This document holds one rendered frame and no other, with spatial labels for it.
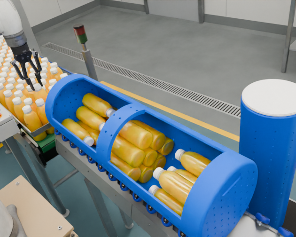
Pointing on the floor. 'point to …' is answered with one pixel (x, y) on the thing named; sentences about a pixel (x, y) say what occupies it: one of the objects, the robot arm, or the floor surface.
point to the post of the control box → (25, 166)
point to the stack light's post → (89, 64)
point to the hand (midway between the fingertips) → (35, 82)
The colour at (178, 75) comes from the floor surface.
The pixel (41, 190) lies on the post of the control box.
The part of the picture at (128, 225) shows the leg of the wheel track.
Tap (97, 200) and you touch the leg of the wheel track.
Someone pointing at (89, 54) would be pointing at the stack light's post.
